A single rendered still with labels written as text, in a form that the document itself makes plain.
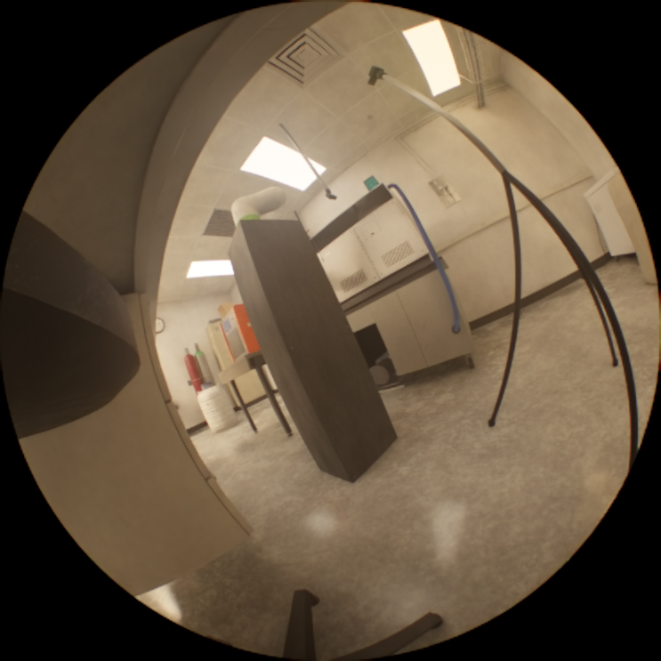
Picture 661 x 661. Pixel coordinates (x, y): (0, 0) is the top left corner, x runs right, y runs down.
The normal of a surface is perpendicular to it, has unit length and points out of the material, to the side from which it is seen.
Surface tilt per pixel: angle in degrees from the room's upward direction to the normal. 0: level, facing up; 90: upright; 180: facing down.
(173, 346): 90
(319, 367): 90
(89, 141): 180
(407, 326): 90
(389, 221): 90
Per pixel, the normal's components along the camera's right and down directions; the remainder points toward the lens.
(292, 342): 0.57, -0.30
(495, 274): -0.58, 0.20
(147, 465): 0.71, -0.36
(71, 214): 0.40, 0.91
